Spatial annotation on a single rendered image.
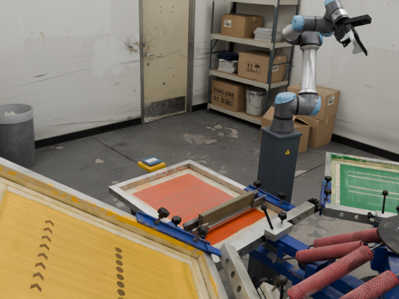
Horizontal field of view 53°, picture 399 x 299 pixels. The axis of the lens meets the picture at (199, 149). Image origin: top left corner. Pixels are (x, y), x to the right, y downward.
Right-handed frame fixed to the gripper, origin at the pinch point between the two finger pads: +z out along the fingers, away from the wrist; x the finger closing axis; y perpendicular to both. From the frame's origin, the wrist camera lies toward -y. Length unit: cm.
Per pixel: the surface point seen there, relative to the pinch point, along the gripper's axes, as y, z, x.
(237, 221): 85, 49, 3
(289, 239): 58, 69, 6
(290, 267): 65, 78, 1
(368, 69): 54, -202, -300
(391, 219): 15, 79, 13
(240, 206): 81, 42, 3
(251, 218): 81, 48, -3
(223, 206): 82, 45, 16
